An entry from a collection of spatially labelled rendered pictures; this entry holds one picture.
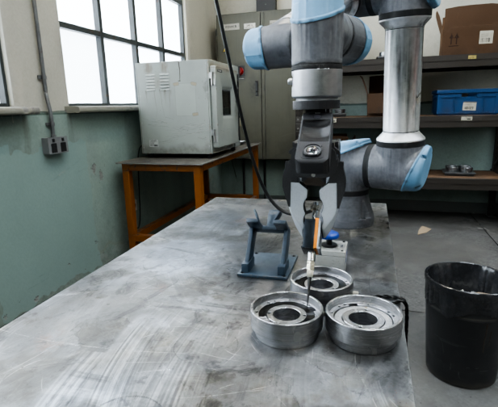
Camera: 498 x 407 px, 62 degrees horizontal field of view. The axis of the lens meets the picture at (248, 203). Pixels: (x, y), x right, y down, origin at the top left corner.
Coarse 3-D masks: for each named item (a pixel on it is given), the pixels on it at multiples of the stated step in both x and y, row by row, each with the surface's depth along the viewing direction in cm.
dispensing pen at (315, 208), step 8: (312, 208) 67; (312, 216) 67; (304, 224) 65; (312, 224) 64; (304, 232) 64; (312, 232) 64; (304, 240) 64; (312, 240) 63; (304, 248) 64; (312, 248) 63; (312, 256) 64; (312, 264) 64; (312, 272) 64
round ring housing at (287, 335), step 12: (264, 300) 64; (276, 300) 65; (288, 300) 65; (300, 300) 65; (312, 300) 63; (252, 312) 59; (276, 312) 62; (288, 312) 63; (300, 312) 61; (252, 324) 60; (264, 324) 57; (276, 324) 56; (288, 324) 56; (300, 324) 56; (312, 324) 57; (264, 336) 57; (276, 336) 56; (288, 336) 56; (300, 336) 56; (312, 336) 57; (288, 348) 57
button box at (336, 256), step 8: (328, 248) 83; (336, 248) 83; (344, 248) 83; (320, 256) 82; (328, 256) 82; (336, 256) 81; (344, 256) 81; (320, 264) 83; (328, 264) 82; (336, 264) 82; (344, 264) 81
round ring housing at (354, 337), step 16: (336, 304) 63; (352, 304) 64; (368, 304) 63; (384, 304) 62; (336, 320) 56; (352, 320) 61; (368, 320) 61; (400, 320) 56; (336, 336) 57; (352, 336) 55; (368, 336) 54; (384, 336) 54; (400, 336) 56; (352, 352) 56; (368, 352) 55; (384, 352) 56
